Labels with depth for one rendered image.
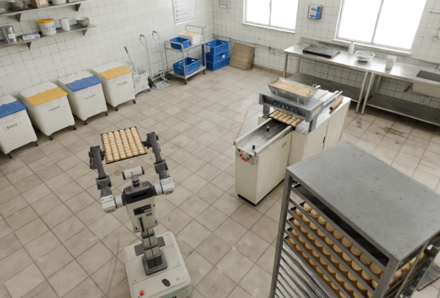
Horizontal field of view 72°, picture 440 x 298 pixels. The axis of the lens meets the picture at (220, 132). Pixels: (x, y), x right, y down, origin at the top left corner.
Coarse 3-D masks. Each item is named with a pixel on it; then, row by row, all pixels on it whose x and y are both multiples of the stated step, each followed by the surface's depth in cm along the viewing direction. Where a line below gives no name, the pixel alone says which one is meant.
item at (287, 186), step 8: (288, 168) 159; (288, 176) 161; (288, 184) 163; (288, 192) 167; (288, 200) 172; (280, 216) 180; (280, 224) 183; (280, 232) 186; (280, 240) 190; (280, 248) 195; (280, 256) 201; (272, 272) 213; (272, 280) 217; (272, 288) 221; (272, 296) 226
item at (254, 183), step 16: (272, 128) 373; (240, 144) 346; (256, 144) 346; (288, 144) 376; (240, 160) 353; (256, 160) 333; (272, 160) 359; (240, 176) 366; (256, 176) 345; (272, 176) 376; (240, 192) 380; (256, 192) 358
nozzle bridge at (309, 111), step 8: (264, 96) 384; (272, 96) 371; (280, 96) 371; (264, 104) 388; (272, 104) 382; (280, 104) 376; (288, 104) 357; (296, 104) 353; (304, 104) 353; (312, 104) 352; (320, 104) 354; (264, 112) 403; (288, 112) 366; (304, 112) 356; (312, 112) 345; (320, 112) 364; (312, 120) 355; (312, 128) 364
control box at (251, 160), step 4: (240, 148) 340; (240, 152) 341; (248, 152) 334; (244, 156) 339; (248, 156) 335; (252, 156) 330; (244, 160) 343; (248, 160) 338; (252, 160) 333; (252, 164) 336
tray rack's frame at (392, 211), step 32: (320, 160) 164; (352, 160) 164; (320, 192) 144; (352, 192) 144; (384, 192) 143; (416, 192) 143; (352, 224) 129; (384, 224) 128; (416, 224) 127; (384, 288) 124
